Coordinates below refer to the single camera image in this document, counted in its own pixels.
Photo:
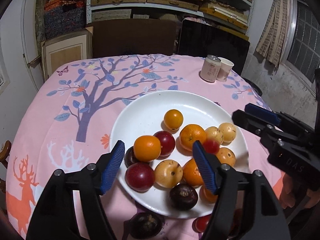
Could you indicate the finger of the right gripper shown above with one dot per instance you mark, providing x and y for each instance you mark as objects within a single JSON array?
[
  {"x": 261, "y": 112},
  {"x": 248, "y": 122}
]

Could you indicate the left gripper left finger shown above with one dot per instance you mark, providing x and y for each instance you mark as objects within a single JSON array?
[{"x": 95, "y": 180}]

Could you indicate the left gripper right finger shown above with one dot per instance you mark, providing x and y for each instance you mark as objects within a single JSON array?
[{"x": 221, "y": 180}]

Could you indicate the red cherry tomato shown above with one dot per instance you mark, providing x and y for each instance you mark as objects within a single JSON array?
[
  {"x": 200, "y": 224},
  {"x": 211, "y": 146}
]

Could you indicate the dark purple mangosteen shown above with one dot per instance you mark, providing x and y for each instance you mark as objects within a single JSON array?
[{"x": 183, "y": 197}]

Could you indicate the small orange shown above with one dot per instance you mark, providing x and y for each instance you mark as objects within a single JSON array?
[{"x": 173, "y": 119}]

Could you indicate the person's right hand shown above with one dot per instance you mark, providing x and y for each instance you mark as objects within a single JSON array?
[{"x": 287, "y": 198}]

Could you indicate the pale yellow fruit front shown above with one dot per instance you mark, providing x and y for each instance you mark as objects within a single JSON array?
[{"x": 226, "y": 156}]

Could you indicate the pale yellow fruit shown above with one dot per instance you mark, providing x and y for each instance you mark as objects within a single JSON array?
[
  {"x": 229, "y": 132},
  {"x": 226, "y": 156},
  {"x": 168, "y": 173}
]

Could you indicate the pale yellow fruit right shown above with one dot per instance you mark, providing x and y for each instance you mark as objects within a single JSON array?
[{"x": 229, "y": 132}]

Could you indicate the orange mandarin front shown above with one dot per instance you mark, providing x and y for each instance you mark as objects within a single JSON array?
[{"x": 191, "y": 174}]

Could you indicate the orange mandarin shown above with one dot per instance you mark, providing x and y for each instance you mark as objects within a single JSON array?
[
  {"x": 191, "y": 133},
  {"x": 191, "y": 174}
]

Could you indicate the dark mangosteen on plate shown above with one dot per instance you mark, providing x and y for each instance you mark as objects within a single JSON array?
[{"x": 129, "y": 158}]

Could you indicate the orange mandarin back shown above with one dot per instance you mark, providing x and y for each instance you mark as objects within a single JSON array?
[{"x": 191, "y": 133}]

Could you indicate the paper cup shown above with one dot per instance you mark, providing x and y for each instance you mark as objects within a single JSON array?
[{"x": 225, "y": 69}]

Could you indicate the dark mangosteen on table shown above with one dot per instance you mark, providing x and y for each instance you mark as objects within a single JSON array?
[{"x": 145, "y": 225}]

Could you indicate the red plum on plate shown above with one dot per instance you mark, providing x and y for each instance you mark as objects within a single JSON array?
[{"x": 167, "y": 142}]

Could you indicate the hanging patterned cloth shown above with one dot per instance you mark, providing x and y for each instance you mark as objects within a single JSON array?
[{"x": 271, "y": 42}]

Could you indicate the window with grille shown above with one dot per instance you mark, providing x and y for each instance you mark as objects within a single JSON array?
[{"x": 301, "y": 53}]

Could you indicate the white oval plate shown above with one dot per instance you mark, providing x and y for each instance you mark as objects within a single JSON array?
[{"x": 144, "y": 116}]

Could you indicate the wooden chair left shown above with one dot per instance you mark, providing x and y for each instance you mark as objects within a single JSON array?
[{"x": 3, "y": 159}]

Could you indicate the black chair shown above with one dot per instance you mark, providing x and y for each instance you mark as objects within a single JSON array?
[{"x": 199, "y": 40}]

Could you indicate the framed board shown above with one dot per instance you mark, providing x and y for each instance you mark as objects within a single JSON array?
[{"x": 64, "y": 49}]

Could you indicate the dark wooden chair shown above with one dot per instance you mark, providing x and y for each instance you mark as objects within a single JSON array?
[{"x": 133, "y": 36}]

